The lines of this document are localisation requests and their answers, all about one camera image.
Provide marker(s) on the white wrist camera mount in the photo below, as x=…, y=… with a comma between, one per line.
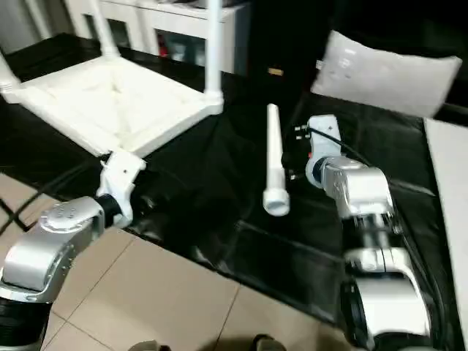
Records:
x=325, y=139
x=120, y=175

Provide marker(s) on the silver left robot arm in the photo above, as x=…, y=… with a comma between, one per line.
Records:
x=55, y=234

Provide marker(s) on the black table frame leg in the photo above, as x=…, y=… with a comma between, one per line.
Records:
x=11, y=214

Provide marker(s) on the black work mat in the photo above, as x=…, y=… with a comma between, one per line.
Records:
x=219, y=164

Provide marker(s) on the white plastic table leg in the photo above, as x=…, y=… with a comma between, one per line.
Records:
x=7, y=73
x=104, y=29
x=213, y=47
x=275, y=153

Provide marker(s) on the white cabinet with glass doors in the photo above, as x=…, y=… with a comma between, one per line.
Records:
x=183, y=25

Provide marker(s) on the small white cup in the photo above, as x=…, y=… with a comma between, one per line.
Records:
x=178, y=54

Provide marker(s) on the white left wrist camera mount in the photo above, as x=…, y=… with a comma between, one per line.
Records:
x=120, y=175

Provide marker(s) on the black sofa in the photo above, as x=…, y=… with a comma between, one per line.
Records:
x=292, y=36

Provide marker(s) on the white flat board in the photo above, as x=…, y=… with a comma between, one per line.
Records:
x=451, y=219

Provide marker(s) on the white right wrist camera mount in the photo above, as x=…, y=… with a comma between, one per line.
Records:
x=325, y=139

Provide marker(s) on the small red bottle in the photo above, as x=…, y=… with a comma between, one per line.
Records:
x=162, y=49

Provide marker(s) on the white plastic table top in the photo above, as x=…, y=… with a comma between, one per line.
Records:
x=109, y=98

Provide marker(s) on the light grey pillow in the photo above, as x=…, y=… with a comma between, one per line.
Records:
x=384, y=73

